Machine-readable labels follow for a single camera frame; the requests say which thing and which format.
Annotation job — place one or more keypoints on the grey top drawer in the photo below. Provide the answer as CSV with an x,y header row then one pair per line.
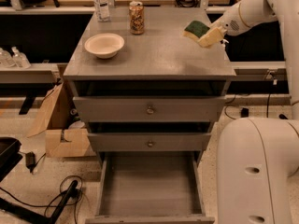
x,y
131,109

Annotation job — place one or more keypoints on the left clear sanitizer bottle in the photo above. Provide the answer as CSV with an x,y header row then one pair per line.
x,y
6,59

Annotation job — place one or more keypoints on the grey middle drawer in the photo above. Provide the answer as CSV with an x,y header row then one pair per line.
x,y
103,142

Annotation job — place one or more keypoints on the grey open bottom drawer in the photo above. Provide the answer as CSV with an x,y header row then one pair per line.
x,y
150,188

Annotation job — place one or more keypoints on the green yellow sponge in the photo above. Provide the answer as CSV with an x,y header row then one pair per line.
x,y
195,30

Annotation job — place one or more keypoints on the open cardboard box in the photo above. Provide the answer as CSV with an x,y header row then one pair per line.
x,y
57,118

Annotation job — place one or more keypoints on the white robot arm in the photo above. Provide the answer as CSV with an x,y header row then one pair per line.
x,y
256,156

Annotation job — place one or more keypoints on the grey wooden drawer cabinet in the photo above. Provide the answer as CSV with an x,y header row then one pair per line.
x,y
161,63

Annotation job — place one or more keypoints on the clear plastic water bottle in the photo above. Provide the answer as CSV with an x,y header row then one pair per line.
x,y
102,10

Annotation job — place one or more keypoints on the patterned drink can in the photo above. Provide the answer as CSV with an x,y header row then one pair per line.
x,y
136,12

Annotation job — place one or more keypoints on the black power adapter right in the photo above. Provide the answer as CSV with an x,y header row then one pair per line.
x,y
244,112

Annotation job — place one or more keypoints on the black power adapter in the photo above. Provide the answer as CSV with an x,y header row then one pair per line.
x,y
244,112
30,159

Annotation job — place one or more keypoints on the black bin left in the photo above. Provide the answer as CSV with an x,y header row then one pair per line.
x,y
9,155

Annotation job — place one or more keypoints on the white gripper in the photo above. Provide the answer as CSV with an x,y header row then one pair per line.
x,y
229,21

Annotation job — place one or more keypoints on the clear sanitizer bottle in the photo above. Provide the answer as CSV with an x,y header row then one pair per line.
x,y
20,59
6,59

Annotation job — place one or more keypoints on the black power adapter left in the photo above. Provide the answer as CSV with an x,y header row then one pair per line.
x,y
30,159

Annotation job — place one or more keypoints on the white pump dispenser top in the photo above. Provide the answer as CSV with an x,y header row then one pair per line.
x,y
224,43

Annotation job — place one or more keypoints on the right clear sanitizer bottle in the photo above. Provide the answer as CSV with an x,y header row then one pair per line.
x,y
20,59

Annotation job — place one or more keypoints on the white paper bowl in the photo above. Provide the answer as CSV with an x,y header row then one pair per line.
x,y
104,46

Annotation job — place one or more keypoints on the black stand leg right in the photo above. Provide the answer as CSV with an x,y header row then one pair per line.
x,y
282,116

